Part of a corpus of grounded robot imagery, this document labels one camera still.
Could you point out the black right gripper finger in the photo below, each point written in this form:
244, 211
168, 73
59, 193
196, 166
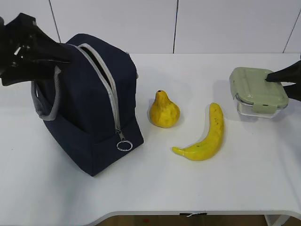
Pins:
290, 74
293, 91

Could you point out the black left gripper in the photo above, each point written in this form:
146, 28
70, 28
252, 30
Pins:
22, 38

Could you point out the glass container green lid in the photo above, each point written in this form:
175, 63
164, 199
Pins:
254, 96

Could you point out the navy blue lunch bag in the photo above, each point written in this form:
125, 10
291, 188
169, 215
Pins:
89, 107

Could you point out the yellow banana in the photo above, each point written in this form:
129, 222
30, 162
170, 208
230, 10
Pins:
211, 144

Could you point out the yellow pear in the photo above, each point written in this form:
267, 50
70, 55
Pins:
163, 112

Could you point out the white table leg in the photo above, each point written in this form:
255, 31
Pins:
276, 220

